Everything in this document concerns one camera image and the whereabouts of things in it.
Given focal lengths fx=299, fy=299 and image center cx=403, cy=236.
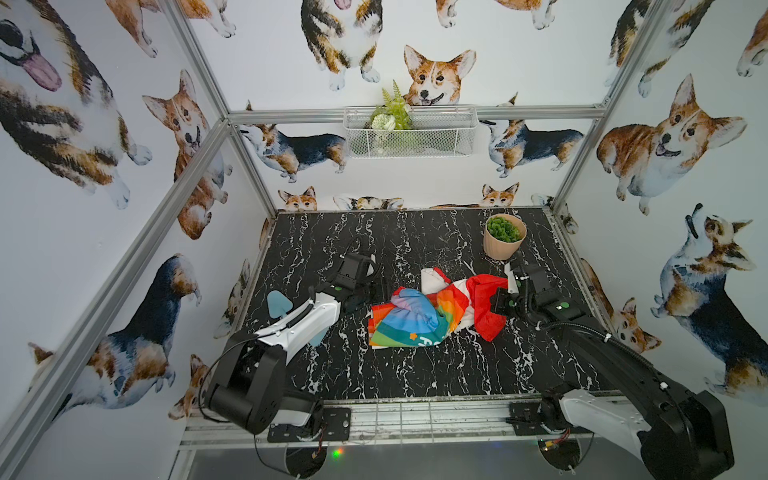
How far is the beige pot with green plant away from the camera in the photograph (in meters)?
1.00

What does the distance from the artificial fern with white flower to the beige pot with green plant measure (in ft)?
1.42

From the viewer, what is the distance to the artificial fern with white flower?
832 millimetres
